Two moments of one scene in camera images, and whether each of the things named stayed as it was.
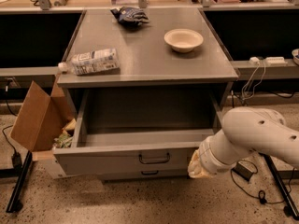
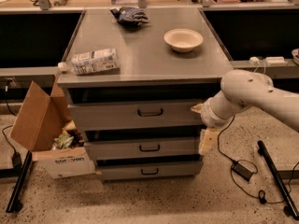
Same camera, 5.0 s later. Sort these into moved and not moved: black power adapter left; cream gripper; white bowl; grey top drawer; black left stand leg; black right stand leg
Moved: grey top drawer; cream gripper
Not moved: black right stand leg; black power adapter left; black left stand leg; white bowl
